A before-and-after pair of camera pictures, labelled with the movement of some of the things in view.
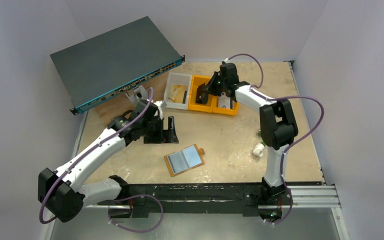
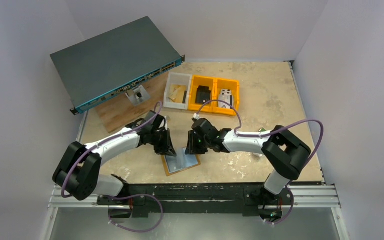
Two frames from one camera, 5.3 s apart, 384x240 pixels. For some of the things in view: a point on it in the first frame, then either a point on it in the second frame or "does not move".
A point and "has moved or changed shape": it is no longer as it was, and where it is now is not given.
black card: (202, 96) does not move
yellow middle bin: (197, 81) does not move
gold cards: (176, 92) does not move
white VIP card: (224, 101) does not move
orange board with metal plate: (190, 157) has moved or changed shape
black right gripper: (214, 84) → (198, 139)
